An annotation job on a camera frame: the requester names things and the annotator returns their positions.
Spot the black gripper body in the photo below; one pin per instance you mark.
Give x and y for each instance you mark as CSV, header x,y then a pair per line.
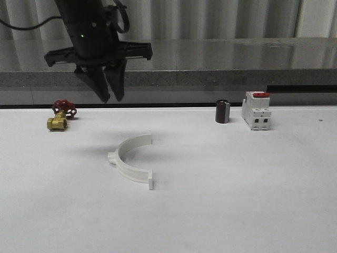
x,y
93,30

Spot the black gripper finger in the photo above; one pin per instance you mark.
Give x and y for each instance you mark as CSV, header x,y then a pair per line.
x,y
114,73
94,77

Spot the brass valve red handwheel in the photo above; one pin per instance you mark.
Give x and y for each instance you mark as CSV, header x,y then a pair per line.
x,y
63,110

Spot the grey pleated curtain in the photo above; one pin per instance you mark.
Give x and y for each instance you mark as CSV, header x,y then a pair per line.
x,y
178,20

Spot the grey stone counter ledge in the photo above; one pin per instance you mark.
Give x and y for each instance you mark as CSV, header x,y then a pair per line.
x,y
295,71

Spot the white half pipe clamp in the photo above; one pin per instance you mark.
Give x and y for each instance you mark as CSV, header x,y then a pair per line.
x,y
121,158

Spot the white circuit breaker red switch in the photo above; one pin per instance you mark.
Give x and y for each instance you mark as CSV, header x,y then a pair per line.
x,y
255,110

